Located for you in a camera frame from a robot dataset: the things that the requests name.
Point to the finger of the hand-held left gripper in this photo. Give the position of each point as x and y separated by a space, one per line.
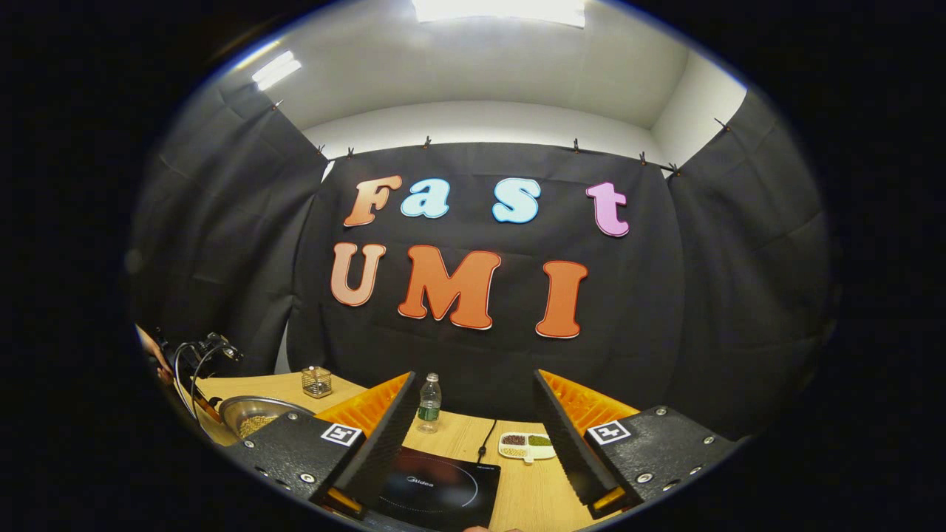
208 408

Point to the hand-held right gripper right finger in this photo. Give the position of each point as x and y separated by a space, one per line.
565 443

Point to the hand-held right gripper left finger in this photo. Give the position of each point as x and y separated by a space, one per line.
384 436

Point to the stainless steel pot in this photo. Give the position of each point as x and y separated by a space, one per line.
244 410

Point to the pile of soybeans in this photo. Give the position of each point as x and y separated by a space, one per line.
255 425

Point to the black induction cooktop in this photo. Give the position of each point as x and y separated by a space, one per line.
443 488

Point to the white divided dish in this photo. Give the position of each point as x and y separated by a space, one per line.
517 452

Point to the clear plastic water bottle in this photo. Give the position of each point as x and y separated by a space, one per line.
429 406

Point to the black backdrop cloth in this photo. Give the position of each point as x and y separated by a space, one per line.
665 295

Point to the small ceiling light panel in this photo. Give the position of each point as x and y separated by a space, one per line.
276 70

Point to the large ceiling light panel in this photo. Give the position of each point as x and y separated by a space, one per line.
502 11

